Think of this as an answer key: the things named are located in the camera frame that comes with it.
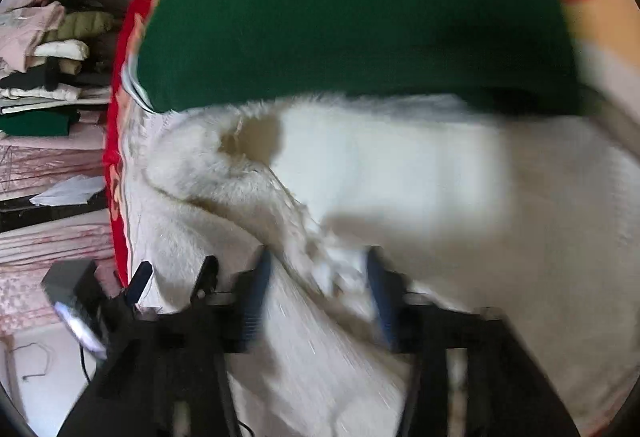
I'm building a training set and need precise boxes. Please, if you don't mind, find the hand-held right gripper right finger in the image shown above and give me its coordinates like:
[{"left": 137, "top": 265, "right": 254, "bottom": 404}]
[{"left": 364, "top": 247, "right": 582, "bottom": 437}]

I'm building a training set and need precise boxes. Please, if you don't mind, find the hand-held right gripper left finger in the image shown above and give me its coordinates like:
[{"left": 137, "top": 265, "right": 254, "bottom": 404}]
[{"left": 57, "top": 249, "right": 274, "bottom": 437}]

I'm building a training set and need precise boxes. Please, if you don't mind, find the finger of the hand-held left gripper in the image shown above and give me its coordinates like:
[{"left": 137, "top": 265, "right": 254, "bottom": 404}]
[
  {"left": 124, "top": 261, "right": 154, "bottom": 309},
  {"left": 191, "top": 255, "right": 221, "bottom": 305}
]

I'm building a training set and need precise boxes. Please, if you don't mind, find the white fluffy coat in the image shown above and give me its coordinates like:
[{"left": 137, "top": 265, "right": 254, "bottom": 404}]
[{"left": 122, "top": 94, "right": 640, "bottom": 437}]

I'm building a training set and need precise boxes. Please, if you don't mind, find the stack of folded clothes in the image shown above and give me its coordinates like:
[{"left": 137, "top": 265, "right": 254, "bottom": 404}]
[{"left": 0, "top": 0, "right": 127, "bottom": 138}]

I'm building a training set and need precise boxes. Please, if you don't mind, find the pink patterned bedding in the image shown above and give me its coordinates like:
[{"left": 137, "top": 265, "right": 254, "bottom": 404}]
[{"left": 0, "top": 126, "right": 123, "bottom": 335}]

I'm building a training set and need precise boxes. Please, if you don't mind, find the white paper sheet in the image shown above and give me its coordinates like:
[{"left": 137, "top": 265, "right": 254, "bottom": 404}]
[{"left": 29, "top": 174, "right": 107, "bottom": 208}]

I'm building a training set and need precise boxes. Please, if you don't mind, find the green cloth with red border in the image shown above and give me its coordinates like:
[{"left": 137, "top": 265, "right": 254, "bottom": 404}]
[{"left": 102, "top": 0, "right": 626, "bottom": 290}]

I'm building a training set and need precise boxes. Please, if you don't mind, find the black cable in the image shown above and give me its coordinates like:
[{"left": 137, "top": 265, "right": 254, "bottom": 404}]
[{"left": 9, "top": 342, "right": 52, "bottom": 380}]

